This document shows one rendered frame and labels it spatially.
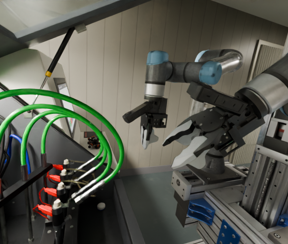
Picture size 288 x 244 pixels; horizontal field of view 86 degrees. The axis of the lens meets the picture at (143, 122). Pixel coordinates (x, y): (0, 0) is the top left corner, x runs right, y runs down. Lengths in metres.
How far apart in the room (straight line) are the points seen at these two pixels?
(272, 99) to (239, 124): 0.07
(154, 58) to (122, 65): 1.67
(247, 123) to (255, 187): 0.56
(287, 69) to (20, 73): 0.82
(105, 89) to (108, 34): 0.67
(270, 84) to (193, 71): 0.28
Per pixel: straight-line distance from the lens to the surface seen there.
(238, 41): 3.29
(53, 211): 0.54
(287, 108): 0.54
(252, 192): 0.93
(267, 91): 0.36
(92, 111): 0.42
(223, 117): 0.34
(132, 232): 0.67
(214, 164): 0.91
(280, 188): 0.85
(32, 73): 0.79
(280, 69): 0.39
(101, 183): 0.51
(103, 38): 2.22
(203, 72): 0.57
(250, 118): 0.39
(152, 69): 0.55
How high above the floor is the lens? 1.46
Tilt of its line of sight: 14 degrees down
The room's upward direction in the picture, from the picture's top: 6 degrees clockwise
